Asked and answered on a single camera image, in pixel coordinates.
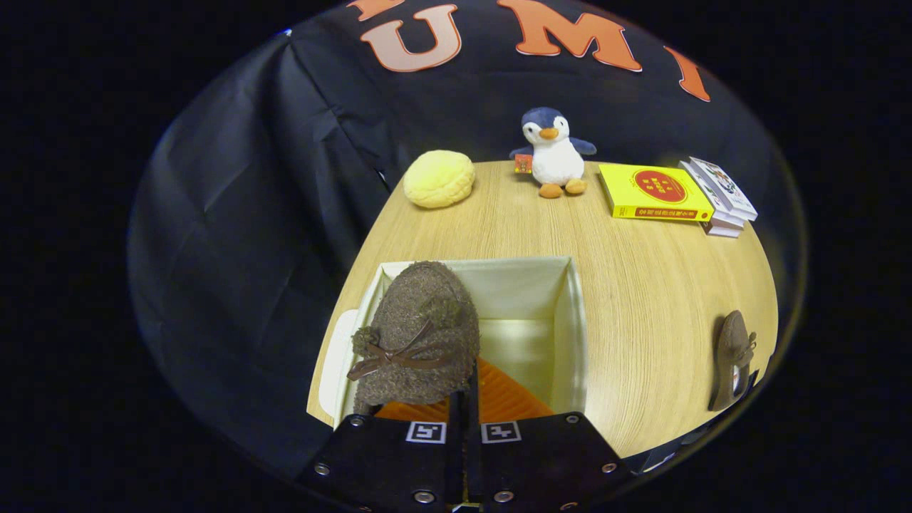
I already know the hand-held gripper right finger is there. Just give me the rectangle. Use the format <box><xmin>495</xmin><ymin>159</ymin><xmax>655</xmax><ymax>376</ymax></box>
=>
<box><xmin>467</xmin><ymin>356</ymin><xmax>631</xmax><ymax>513</ymax></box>

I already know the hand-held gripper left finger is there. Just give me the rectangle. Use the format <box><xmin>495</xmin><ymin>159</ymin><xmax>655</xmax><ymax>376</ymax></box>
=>
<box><xmin>294</xmin><ymin>388</ymin><xmax>467</xmax><ymax>513</ymax></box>

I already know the beige woven storage box lid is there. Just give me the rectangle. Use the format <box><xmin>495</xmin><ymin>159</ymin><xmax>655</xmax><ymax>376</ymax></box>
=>
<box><xmin>318</xmin><ymin>309</ymin><xmax>361</xmax><ymax>418</ymax></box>

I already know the brown fuzzy shoe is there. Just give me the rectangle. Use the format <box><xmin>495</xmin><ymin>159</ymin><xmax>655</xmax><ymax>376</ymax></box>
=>
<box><xmin>347</xmin><ymin>261</ymin><xmax>480</xmax><ymax>415</ymax></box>
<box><xmin>708</xmin><ymin>310</ymin><xmax>758</xmax><ymax>412</ymax></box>

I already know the beige fabric storage box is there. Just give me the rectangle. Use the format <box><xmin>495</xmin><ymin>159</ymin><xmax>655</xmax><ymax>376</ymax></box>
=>
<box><xmin>333</xmin><ymin>256</ymin><xmax>589</xmax><ymax>428</ymax></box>

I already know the yellow book with red circle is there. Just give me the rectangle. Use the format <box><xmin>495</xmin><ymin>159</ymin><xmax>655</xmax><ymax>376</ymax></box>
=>
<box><xmin>598</xmin><ymin>163</ymin><xmax>715</xmax><ymax>222</ymax></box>

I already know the yellow round plush cushion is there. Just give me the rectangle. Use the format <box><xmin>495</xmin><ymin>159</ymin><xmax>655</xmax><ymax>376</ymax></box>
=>
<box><xmin>403</xmin><ymin>150</ymin><xmax>476</xmax><ymax>209</ymax></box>

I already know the penguin plush toy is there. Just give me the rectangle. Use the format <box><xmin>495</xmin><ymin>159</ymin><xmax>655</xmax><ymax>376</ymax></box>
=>
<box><xmin>509</xmin><ymin>107</ymin><xmax>598</xmax><ymax>199</ymax></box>

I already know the white illustrated book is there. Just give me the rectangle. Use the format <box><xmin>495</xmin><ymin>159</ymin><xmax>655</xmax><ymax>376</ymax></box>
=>
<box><xmin>688</xmin><ymin>156</ymin><xmax>758</xmax><ymax>222</ymax></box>

